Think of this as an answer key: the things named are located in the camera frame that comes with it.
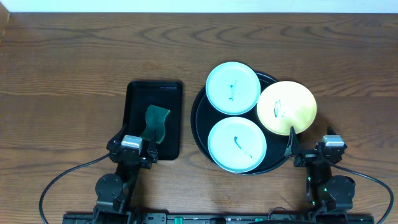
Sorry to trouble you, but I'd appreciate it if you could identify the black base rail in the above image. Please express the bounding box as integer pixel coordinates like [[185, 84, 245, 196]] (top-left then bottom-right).
[[62, 212, 375, 224]]

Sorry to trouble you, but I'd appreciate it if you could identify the light blue plate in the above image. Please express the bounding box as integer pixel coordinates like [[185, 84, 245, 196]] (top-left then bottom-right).
[[207, 117, 267, 173], [205, 62, 261, 116]]

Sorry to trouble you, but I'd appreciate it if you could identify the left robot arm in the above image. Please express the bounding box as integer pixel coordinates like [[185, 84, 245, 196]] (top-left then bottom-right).
[[93, 124, 158, 224]]

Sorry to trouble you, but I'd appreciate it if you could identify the black rectangular tray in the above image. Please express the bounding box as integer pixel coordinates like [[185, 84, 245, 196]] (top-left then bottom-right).
[[123, 81, 183, 161]]

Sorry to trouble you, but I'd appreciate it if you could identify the black round tray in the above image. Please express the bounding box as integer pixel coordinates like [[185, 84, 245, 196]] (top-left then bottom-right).
[[190, 88, 289, 175]]

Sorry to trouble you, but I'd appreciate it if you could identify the green scouring sponge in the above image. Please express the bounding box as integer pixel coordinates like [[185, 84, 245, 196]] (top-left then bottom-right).
[[140, 105, 170, 144]]

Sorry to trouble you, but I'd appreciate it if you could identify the yellow plate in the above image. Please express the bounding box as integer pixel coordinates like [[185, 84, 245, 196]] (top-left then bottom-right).
[[256, 81, 317, 136]]

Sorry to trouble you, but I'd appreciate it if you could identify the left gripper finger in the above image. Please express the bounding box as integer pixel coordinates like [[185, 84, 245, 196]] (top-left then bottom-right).
[[147, 130, 158, 163], [107, 124, 127, 146]]

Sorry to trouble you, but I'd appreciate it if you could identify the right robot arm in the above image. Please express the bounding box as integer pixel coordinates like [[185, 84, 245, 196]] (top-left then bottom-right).
[[285, 127, 355, 223]]

